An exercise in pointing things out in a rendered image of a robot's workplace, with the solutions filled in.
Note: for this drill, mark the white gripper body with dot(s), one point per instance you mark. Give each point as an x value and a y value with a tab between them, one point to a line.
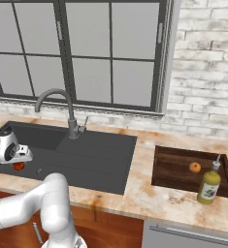
24	156

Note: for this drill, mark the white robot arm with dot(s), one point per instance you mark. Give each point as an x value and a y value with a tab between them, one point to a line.
54	200

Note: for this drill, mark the grey curved sink faucet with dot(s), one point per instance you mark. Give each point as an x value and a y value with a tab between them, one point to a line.
72	129

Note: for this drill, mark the grey faucet lever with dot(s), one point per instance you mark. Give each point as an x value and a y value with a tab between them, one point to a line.
85	122

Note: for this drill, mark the dark grey sink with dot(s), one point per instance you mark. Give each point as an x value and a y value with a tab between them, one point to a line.
96	161

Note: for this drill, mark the dark wooden tray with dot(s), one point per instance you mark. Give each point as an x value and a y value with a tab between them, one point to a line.
173	168

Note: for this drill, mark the red tomato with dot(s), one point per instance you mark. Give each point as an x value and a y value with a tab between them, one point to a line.
19	166

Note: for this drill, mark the wooden cupboard door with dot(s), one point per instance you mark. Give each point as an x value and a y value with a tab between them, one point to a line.
112	232

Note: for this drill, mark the grey dishwasher front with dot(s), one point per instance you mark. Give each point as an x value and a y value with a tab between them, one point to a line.
157	239

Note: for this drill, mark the orange fruit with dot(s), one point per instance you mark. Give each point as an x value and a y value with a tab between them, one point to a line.
195	167

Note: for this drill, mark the yellow-green pump bottle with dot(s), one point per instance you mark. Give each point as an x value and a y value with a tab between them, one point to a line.
209	187

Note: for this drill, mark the dark grey window frame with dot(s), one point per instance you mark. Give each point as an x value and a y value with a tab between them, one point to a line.
62	48

